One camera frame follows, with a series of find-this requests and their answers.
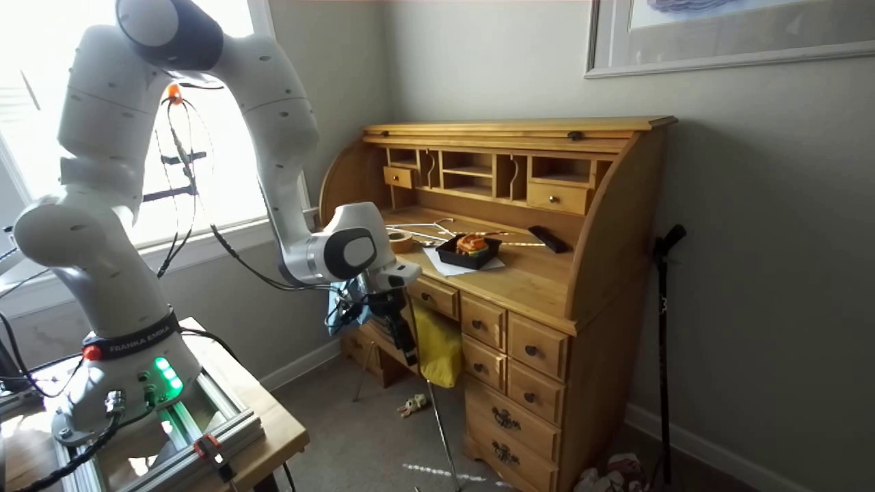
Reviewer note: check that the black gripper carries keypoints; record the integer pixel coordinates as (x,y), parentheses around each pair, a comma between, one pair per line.
(392,310)

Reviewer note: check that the wooden two-knob pedestal drawer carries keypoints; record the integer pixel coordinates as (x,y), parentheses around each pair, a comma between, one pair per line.
(493,356)
(493,310)

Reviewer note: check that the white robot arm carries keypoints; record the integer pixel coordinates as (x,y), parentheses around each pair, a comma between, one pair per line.
(99,110)

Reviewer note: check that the wide wooden kneehole drawer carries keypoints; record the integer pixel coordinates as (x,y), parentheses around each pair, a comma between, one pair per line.
(437,297)

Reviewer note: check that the small wooden hutch drawer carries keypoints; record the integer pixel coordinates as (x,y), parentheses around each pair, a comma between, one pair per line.
(396,178)
(555,199)

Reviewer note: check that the yellow cloth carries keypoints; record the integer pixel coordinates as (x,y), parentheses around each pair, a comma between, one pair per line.
(437,351)

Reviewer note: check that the wooden chair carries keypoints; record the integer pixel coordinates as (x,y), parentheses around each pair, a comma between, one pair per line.
(375,345)

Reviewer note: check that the bunny toy figure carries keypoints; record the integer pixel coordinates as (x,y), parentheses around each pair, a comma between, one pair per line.
(414,407)

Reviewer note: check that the light blue cloth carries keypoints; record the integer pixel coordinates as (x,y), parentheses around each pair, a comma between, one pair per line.
(345,310)

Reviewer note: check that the white paper sheet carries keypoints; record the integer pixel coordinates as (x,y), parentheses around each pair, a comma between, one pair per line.
(440,267)

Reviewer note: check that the thin metal rod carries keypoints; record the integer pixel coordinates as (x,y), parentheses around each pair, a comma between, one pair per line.
(440,439)

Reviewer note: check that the orange tape roll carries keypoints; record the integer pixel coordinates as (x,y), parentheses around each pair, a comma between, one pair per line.
(404,244)

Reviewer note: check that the black tray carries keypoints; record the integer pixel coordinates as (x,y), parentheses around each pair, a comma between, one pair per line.
(482,262)

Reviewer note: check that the thin wooden stick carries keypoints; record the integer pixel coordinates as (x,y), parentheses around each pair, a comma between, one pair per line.
(523,244)

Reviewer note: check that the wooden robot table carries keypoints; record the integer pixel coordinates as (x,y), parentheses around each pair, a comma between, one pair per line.
(274,429)

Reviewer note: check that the black remote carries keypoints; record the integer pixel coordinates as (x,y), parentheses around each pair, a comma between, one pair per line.
(549,239)

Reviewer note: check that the wooden roll-top desk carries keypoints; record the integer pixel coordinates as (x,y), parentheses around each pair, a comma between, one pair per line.
(619,274)

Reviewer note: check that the crumpled red white wrappers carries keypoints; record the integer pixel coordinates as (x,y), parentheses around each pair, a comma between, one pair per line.
(609,475)

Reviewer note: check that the bright window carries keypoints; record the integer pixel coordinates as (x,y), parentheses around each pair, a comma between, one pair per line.
(228,181)

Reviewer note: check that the aluminium base frame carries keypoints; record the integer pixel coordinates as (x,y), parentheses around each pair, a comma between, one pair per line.
(228,429)

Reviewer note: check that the black camera stand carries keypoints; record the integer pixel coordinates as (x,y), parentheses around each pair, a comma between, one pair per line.
(181,159)

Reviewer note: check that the framed wall picture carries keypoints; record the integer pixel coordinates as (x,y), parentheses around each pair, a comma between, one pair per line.
(727,43)

